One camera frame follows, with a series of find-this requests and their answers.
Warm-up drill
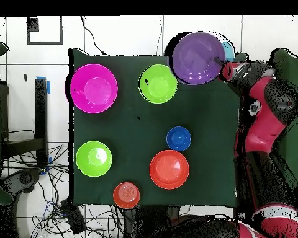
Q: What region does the large pink bowl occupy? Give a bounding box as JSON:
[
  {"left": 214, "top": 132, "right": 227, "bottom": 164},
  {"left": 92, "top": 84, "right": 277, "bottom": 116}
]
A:
[{"left": 69, "top": 63, "right": 119, "bottom": 114}]

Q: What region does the small dark blue bowl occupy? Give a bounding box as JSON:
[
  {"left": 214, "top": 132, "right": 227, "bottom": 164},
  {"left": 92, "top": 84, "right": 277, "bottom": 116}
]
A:
[{"left": 166, "top": 126, "right": 192, "bottom": 152}]

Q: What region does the large orange bowl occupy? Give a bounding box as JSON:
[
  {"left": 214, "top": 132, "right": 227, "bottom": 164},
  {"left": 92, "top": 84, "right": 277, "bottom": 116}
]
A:
[{"left": 149, "top": 149, "right": 190, "bottom": 190}]

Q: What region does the black metal stand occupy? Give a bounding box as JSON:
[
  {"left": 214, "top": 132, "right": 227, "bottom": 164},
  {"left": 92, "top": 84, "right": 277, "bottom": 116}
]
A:
[{"left": 1, "top": 77, "right": 48, "bottom": 169}]

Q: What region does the black floor cable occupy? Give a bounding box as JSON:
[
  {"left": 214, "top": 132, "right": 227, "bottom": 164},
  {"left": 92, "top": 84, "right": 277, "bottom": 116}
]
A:
[{"left": 79, "top": 16, "right": 107, "bottom": 56}]

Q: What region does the blue tape strip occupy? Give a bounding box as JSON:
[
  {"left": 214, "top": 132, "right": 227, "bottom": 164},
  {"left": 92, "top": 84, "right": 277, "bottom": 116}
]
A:
[{"left": 36, "top": 76, "right": 51, "bottom": 95}]

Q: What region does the light blue translucent bowl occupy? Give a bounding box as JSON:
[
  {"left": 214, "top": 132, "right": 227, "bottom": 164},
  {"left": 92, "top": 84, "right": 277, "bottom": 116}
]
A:
[{"left": 222, "top": 40, "right": 236, "bottom": 63}]

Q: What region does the black floor frame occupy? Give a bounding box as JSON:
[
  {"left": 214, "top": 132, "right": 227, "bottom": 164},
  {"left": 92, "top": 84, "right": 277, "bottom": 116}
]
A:
[{"left": 26, "top": 16, "right": 63, "bottom": 45}]

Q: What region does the purple bowl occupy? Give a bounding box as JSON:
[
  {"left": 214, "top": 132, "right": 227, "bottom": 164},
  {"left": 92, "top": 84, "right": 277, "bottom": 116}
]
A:
[{"left": 171, "top": 31, "right": 227, "bottom": 86}]

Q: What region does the black office chair base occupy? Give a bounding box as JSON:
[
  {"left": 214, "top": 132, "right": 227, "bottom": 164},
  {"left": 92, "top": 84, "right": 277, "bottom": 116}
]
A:
[{"left": 1, "top": 168, "right": 43, "bottom": 199}]

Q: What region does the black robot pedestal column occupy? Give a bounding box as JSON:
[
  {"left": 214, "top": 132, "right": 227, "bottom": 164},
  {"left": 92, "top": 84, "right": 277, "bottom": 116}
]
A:
[{"left": 126, "top": 205, "right": 179, "bottom": 238}]

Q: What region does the large green bowl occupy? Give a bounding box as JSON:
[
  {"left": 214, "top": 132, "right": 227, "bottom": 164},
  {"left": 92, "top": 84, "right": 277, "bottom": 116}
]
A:
[
  {"left": 75, "top": 140, "right": 113, "bottom": 178},
  {"left": 139, "top": 64, "right": 179, "bottom": 105}
]

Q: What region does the dark green table cloth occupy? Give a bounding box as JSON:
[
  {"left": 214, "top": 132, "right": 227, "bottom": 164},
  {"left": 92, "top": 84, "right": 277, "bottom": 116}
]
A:
[{"left": 68, "top": 48, "right": 246, "bottom": 208}]

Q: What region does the black floor box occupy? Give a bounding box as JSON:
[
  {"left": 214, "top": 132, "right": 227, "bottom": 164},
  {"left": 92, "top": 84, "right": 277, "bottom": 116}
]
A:
[{"left": 59, "top": 198, "right": 88, "bottom": 236}]

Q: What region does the tangle of floor cables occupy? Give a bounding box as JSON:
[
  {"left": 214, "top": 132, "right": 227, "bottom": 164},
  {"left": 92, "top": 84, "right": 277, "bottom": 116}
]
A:
[{"left": 2, "top": 128, "right": 130, "bottom": 238}]

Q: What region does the small translucent orange bowl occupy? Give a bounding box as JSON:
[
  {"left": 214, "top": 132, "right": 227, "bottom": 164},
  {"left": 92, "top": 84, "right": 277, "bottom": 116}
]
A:
[{"left": 112, "top": 182, "right": 141, "bottom": 209}]

